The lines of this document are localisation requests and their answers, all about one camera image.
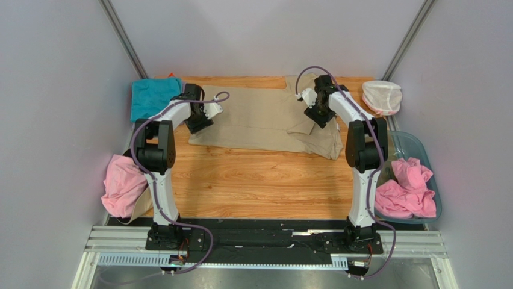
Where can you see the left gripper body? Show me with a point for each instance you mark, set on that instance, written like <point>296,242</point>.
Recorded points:
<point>199,121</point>

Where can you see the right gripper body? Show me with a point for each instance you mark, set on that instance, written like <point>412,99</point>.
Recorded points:
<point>320,117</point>

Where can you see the beige t-shirt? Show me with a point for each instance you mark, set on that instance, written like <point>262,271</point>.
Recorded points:
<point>269,119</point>

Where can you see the clear teal plastic bin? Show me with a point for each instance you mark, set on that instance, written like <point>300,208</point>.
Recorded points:
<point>404,145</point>

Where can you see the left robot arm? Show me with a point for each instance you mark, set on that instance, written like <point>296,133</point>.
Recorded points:
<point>153,150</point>

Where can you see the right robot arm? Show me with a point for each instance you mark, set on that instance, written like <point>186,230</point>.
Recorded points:
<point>365,152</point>

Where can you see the teal folded t-shirt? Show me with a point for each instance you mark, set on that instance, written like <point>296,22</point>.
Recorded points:
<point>150,96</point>

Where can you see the white mesh laundry bag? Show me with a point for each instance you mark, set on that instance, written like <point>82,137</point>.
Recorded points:
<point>382,97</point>

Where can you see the pink cloth at left edge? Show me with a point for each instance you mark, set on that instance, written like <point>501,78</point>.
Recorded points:
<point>124,183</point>

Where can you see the beige cloth at left edge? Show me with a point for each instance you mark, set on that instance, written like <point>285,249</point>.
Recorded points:
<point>141,206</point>

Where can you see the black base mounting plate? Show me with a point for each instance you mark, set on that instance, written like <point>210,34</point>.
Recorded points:
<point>249,241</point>

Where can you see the pink t-shirt in bin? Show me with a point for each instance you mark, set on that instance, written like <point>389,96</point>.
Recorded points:
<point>407,195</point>

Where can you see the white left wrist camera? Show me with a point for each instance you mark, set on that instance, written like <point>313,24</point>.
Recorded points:
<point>212,109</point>

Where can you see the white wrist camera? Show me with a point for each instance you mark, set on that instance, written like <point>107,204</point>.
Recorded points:
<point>212,109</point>
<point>309,96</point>

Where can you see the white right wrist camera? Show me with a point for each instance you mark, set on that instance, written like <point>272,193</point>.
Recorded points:
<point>309,96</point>

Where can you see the left aluminium corner post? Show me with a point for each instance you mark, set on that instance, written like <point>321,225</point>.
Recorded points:
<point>123,36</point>

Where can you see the aluminium corner post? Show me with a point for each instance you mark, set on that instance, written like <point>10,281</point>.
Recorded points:
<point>409,38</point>
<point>123,36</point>

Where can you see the right aluminium corner post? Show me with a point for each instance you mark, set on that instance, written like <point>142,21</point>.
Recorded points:
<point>409,38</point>

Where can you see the aluminium frame rail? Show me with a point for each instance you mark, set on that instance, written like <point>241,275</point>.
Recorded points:
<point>397,244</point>

